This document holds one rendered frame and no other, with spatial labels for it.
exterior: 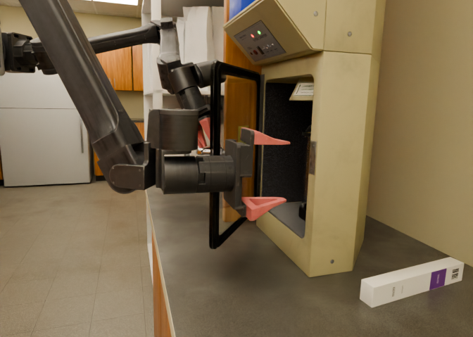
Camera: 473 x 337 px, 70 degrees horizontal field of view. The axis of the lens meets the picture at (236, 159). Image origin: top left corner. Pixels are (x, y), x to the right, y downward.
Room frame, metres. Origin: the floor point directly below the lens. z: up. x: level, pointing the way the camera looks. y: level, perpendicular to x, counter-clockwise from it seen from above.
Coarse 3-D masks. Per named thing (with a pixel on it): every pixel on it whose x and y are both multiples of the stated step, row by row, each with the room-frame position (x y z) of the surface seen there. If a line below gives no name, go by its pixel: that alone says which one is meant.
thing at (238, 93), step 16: (224, 80) 0.72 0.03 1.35; (240, 80) 0.81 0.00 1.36; (224, 96) 0.72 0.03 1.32; (240, 96) 0.82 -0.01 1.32; (256, 96) 0.93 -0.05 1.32; (224, 112) 0.72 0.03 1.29; (240, 112) 0.82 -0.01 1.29; (224, 128) 0.73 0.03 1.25; (240, 128) 0.82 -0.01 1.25; (224, 144) 0.73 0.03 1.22; (224, 208) 0.73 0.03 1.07; (224, 224) 0.73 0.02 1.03
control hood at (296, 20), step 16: (256, 0) 0.70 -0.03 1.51; (272, 0) 0.64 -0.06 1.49; (288, 0) 0.64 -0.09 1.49; (304, 0) 0.65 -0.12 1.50; (320, 0) 0.66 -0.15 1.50; (240, 16) 0.80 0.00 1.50; (256, 16) 0.74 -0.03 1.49; (272, 16) 0.69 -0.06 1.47; (288, 16) 0.65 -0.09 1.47; (304, 16) 0.66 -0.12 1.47; (320, 16) 0.67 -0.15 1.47; (272, 32) 0.73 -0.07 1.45; (288, 32) 0.68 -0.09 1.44; (304, 32) 0.66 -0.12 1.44; (320, 32) 0.67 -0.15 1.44; (240, 48) 0.94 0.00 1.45; (288, 48) 0.73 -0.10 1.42; (304, 48) 0.68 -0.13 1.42; (320, 48) 0.67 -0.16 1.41; (256, 64) 0.95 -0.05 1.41
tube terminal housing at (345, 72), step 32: (352, 0) 0.69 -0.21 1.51; (384, 0) 0.85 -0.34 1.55; (352, 32) 0.69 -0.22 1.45; (288, 64) 0.81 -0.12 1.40; (320, 64) 0.68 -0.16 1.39; (352, 64) 0.69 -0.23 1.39; (320, 96) 0.67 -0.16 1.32; (352, 96) 0.69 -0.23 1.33; (320, 128) 0.67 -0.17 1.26; (352, 128) 0.69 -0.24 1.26; (320, 160) 0.67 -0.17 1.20; (352, 160) 0.70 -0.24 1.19; (320, 192) 0.67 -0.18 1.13; (352, 192) 0.70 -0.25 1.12; (256, 224) 0.97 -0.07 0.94; (320, 224) 0.67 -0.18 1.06; (352, 224) 0.70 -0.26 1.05; (288, 256) 0.76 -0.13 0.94; (320, 256) 0.68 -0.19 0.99; (352, 256) 0.70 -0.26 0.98
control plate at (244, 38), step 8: (256, 24) 0.76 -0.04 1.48; (264, 24) 0.73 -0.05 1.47; (240, 32) 0.86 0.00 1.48; (248, 32) 0.82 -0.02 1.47; (256, 32) 0.79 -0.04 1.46; (264, 32) 0.76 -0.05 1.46; (240, 40) 0.90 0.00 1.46; (248, 40) 0.86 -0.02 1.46; (256, 40) 0.82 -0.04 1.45; (264, 40) 0.79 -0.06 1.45; (272, 40) 0.76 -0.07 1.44; (248, 48) 0.89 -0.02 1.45; (256, 48) 0.86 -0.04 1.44; (272, 48) 0.79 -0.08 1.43; (280, 48) 0.76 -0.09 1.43; (256, 56) 0.90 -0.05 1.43; (264, 56) 0.86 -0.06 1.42
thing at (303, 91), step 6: (300, 78) 0.83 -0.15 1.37; (306, 78) 0.80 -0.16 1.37; (312, 78) 0.78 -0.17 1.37; (300, 84) 0.81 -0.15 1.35; (306, 84) 0.79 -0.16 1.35; (312, 84) 0.78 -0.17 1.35; (294, 90) 0.83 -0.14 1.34; (300, 90) 0.80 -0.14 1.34; (306, 90) 0.78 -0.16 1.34; (312, 90) 0.77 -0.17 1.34; (294, 96) 0.81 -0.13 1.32; (300, 96) 0.79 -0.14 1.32; (306, 96) 0.77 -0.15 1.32; (312, 96) 0.76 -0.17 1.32
